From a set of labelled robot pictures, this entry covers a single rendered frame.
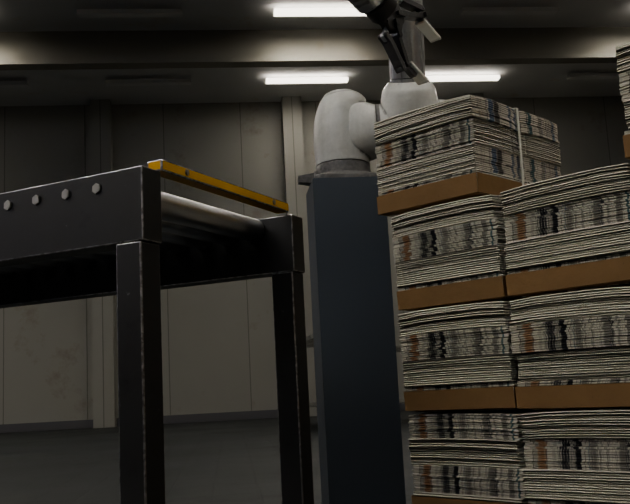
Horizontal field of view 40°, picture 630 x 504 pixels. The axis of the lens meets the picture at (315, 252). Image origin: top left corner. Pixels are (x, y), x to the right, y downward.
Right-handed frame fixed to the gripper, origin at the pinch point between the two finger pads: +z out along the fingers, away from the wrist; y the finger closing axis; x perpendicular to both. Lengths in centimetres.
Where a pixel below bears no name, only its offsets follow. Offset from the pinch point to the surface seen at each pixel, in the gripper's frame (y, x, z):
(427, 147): 22.2, 1.2, 6.6
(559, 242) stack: 46, 32, 19
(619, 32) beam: -736, -339, 638
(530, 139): 8.9, 14.0, 26.4
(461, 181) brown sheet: 31.3, 10.0, 10.6
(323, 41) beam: -589, -590, 371
